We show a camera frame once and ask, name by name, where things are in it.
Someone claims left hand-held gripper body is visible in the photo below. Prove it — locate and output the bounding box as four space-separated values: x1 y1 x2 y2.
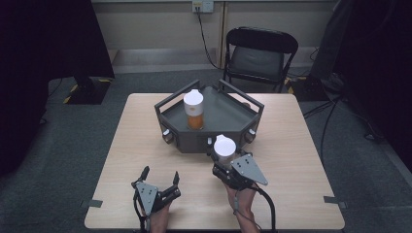
130 181 182 216

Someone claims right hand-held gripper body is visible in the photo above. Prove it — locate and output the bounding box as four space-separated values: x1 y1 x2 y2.
212 152 269 191

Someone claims white-capped bottle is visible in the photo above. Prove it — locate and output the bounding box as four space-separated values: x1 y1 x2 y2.
183 88 205 131
212 134 238 170

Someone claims dark grey corner tray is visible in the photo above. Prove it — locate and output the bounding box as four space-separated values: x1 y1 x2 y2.
154 78 265 156

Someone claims person's left hand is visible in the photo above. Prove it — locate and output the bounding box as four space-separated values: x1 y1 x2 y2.
148 204 172 233

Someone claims person's right hand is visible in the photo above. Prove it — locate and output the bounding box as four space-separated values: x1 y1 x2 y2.
224 183 258 216

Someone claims grey tape strip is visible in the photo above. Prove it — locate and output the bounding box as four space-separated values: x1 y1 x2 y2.
323 195 349 210
80 198 104 209

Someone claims black stand base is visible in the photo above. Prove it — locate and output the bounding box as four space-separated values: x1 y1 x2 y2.
284 75 330 103
62 76 113 106

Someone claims black folding chair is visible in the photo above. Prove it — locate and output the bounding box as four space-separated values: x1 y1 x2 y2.
223 26 299 94

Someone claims black curtain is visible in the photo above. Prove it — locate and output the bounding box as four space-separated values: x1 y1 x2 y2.
309 0 412 164
0 0 116 179

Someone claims left hand-held gripper cable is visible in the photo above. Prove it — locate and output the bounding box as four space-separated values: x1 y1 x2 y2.
132 193 149 233

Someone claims hand-held gripper cable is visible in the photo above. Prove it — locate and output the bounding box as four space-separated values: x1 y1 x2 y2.
132 193 149 233
254 184 278 233

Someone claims right hand-held gripper cable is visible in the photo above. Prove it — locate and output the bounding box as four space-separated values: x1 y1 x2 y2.
254 184 278 233

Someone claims black floor cable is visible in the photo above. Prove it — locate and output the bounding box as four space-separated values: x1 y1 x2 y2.
302 95 345 164

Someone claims black power cable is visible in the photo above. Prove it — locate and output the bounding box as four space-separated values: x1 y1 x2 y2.
194 6 225 71

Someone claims white wall socket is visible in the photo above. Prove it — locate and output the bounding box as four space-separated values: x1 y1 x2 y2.
191 0 215 15

